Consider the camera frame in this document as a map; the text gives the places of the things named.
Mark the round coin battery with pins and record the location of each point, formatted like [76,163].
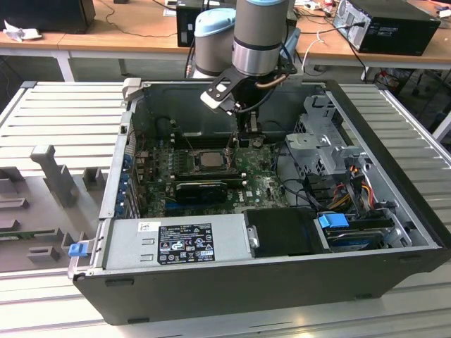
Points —
[256,143]

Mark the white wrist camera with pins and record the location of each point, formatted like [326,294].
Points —
[215,102]

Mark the black plastic air shroud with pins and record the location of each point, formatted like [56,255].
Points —
[282,229]

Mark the grey case release latch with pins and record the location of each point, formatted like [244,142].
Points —
[132,86]

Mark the green motherboard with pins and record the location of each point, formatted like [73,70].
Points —
[253,176]

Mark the black hard disk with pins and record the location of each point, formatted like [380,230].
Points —
[352,240]

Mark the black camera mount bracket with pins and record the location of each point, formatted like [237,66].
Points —
[225,79]

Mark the black desktop PC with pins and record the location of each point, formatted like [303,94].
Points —
[398,28]

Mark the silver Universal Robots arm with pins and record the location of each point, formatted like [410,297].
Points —
[257,35]

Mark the crumpled white paper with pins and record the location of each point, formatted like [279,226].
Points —
[21,33]

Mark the grey parts rack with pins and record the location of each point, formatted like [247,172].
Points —
[35,211]

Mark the black RAM slot row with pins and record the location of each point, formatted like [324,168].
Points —
[208,177]
[204,140]

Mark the green circuit board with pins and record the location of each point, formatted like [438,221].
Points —
[21,235]

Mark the blue disk carrier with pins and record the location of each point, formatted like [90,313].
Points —
[333,225]

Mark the pale blue teach pendant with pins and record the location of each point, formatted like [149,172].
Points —
[294,38]

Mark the silver CPU plate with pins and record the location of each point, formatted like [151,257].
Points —
[211,160]

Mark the black open PC case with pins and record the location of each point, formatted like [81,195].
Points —
[211,295]

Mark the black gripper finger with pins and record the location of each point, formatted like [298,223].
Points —
[243,126]
[255,123]

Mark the black graphics card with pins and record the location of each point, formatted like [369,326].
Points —
[201,193]

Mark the large black box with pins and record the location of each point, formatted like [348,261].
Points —
[46,14]

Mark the CPU socket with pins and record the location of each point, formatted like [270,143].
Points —
[193,161]

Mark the blue plastic latch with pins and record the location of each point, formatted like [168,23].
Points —
[77,250]

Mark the small black computer tower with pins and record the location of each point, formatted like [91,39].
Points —
[185,28]

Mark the silver drive cage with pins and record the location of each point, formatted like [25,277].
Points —
[306,148]

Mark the wooden desk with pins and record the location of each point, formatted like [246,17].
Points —
[141,42]

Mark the grey power supply unit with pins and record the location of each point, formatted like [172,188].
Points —
[127,246]

